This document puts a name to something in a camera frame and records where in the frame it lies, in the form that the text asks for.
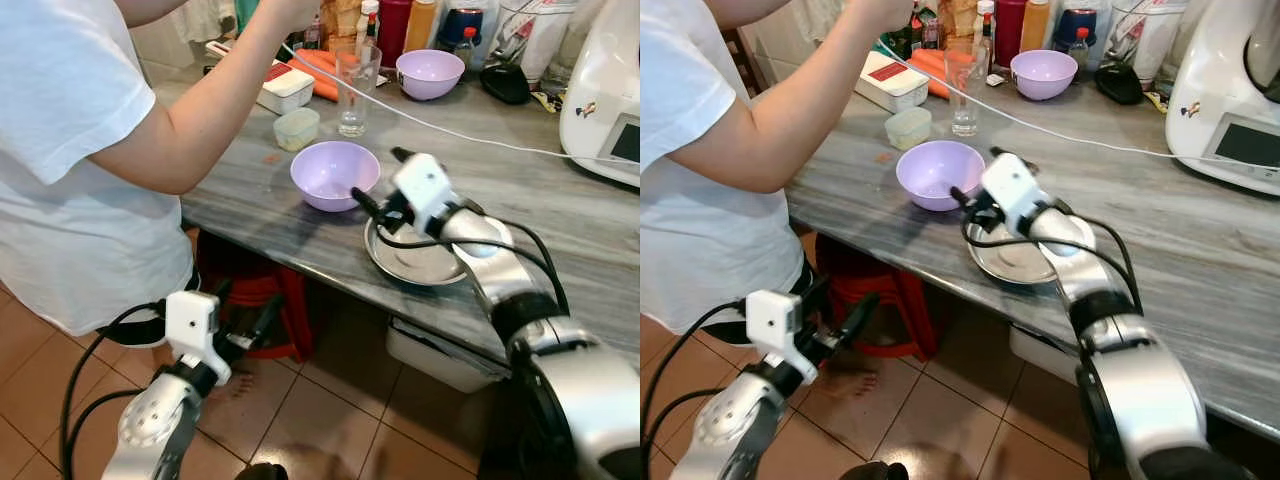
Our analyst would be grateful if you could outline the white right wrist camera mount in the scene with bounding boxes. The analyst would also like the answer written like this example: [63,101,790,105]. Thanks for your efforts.
[389,152,453,235]
[979,151,1044,237]

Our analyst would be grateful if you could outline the orange brown bottle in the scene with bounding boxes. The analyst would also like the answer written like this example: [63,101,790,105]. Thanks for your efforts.
[405,0,442,54]
[1020,0,1054,54]

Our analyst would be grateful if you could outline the white box with red label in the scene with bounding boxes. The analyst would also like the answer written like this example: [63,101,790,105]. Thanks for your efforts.
[852,49,932,115]
[204,40,317,116]

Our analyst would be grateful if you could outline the white kitchen appliance with screen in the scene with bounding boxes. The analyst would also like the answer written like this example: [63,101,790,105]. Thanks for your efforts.
[558,0,641,189]
[1164,0,1280,199]

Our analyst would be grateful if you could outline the large lilac plastic bowl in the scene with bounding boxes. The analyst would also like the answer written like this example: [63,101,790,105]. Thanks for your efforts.
[895,139,988,213]
[289,139,382,213]

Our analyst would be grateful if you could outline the clear drinking glass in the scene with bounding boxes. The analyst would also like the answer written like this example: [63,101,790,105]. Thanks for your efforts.
[944,44,992,139]
[334,44,384,139]

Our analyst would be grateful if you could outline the orange carrots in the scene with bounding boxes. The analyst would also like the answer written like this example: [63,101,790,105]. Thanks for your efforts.
[289,47,342,104]
[904,47,952,102]

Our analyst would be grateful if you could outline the person in white shirt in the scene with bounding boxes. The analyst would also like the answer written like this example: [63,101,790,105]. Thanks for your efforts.
[0,0,323,401]
[640,0,928,401]

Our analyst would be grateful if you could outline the clear plastic bag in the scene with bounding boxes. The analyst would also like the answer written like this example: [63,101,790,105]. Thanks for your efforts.
[494,0,573,87]
[1109,0,1188,87]

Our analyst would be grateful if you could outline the small lilac plastic bowl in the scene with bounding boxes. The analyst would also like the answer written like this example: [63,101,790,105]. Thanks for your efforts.
[395,48,467,102]
[1009,49,1080,102]

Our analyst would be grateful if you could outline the brown wooden chair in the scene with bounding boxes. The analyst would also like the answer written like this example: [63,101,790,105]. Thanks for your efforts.
[720,27,778,97]

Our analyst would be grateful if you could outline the grey marble counter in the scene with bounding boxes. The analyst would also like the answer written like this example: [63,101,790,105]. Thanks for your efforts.
[150,40,641,363]
[785,40,1280,441]

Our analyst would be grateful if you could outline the red plastic stool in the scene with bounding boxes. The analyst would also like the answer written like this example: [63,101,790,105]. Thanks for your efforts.
[194,231,314,364]
[814,234,942,364]

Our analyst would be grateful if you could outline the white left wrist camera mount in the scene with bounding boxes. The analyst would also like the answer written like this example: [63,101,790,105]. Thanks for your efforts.
[745,289,817,387]
[164,290,232,387]

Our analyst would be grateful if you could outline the stainless steel bowl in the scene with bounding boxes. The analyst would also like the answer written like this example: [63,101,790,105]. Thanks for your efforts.
[964,214,1088,287]
[362,214,483,289]

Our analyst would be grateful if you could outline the black rounded object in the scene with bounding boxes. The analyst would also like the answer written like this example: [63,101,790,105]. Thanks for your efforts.
[479,61,532,106]
[1094,63,1147,106]

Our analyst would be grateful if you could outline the white storage box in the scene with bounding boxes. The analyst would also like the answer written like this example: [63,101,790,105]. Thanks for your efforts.
[1007,324,1087,387]
[384,317,503,394]

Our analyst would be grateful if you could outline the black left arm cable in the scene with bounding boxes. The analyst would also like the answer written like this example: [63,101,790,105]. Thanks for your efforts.
[640,299,751,480]
[60,299,169,480]

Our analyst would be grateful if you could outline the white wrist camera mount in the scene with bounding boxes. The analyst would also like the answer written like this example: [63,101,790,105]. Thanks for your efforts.
[745,289,817,387]
[164,290,232,387]
[979,151,1044,237]
[389,152,453,235]

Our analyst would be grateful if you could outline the small pale lidded container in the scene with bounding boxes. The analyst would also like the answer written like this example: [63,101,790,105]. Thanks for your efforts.
[883,106,934,153]
[272,106,322,153]

